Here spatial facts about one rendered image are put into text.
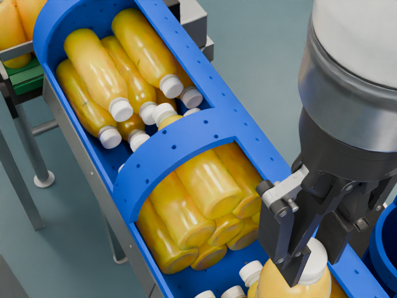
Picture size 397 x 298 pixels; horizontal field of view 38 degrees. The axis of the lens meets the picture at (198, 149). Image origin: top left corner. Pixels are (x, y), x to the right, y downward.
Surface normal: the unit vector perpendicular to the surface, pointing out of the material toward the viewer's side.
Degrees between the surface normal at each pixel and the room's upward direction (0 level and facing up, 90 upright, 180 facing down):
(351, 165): 90
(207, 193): 30
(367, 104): 90
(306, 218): 79
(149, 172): 38
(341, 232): 91
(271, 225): 93
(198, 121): 4
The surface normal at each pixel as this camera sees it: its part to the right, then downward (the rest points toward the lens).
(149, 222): -0.42, -0.32
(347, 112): -0.57, 0.67
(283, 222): 0.48, 0.72
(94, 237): 0.00, -0.58
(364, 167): -0.12, 0.81
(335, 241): -0.88, 0.40
